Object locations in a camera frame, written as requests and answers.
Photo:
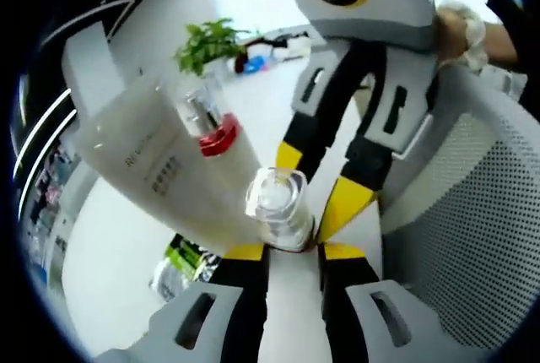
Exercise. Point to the person's right hand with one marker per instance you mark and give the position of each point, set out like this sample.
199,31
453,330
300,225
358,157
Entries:
449,34

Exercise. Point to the potted green plant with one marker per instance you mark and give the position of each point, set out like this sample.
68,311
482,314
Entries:
206,42

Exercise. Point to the green black skincare sachet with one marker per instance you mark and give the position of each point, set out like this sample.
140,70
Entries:
181,261

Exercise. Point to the white wrist scrunchie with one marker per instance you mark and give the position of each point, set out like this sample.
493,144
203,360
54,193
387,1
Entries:
474,31

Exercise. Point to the white skincare bottle red collar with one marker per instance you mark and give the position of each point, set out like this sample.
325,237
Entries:
219,135

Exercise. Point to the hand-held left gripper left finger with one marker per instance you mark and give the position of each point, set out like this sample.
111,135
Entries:
219,308

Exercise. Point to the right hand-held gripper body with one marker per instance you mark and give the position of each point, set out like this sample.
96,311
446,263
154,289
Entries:
379,17

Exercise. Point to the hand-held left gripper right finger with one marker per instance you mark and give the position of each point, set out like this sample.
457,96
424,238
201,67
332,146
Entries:
363,321

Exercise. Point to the white mesh office chair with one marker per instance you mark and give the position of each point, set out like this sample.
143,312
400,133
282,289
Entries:
464,211

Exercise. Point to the blue plastic bag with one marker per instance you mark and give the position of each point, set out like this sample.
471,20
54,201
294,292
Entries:
255,63

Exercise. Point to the white skincare tube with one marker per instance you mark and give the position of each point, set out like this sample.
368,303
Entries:
147,156

